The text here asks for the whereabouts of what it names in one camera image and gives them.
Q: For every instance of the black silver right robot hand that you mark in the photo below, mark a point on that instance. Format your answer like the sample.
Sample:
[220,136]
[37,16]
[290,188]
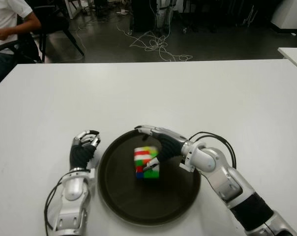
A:
[170,147]

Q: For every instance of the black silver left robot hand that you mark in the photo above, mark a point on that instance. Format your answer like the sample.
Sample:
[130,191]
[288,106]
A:
[80,155]

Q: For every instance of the multicoloured Rubik's cube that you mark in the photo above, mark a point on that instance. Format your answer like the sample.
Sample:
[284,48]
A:
[143,157]

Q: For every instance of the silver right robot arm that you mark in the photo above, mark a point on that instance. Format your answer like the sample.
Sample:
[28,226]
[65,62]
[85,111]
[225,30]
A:
[227,182]

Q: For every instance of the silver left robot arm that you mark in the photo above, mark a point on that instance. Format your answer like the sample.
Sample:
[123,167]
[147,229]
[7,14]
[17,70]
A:
[72,196]

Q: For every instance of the round dark brown plate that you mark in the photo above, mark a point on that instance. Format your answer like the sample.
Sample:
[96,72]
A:
[128,194]

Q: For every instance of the black office chair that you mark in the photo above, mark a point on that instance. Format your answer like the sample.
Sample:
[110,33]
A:
[25,46]

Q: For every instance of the black box on floor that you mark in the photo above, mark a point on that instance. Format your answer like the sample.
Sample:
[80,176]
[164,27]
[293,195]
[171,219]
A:
[143,17]

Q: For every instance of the black chair with splayed legs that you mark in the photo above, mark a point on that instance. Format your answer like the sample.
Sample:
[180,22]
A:
[55,22]

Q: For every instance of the person in white shirt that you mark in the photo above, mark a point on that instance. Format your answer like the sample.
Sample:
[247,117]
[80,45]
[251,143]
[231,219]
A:
[6,24]

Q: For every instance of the white side table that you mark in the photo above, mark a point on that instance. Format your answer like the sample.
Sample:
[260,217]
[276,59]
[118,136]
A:
[294,56]

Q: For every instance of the white cabinet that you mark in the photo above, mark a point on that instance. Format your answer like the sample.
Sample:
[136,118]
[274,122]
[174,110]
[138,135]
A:
[291,14]

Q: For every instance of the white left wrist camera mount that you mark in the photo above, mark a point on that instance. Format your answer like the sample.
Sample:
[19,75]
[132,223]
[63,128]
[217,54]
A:
[92,173]

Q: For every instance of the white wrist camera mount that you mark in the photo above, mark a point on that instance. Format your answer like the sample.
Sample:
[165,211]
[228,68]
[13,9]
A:
[187,166]
[92,173]

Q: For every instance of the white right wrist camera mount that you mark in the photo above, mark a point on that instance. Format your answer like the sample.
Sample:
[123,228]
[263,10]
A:
[187,166]

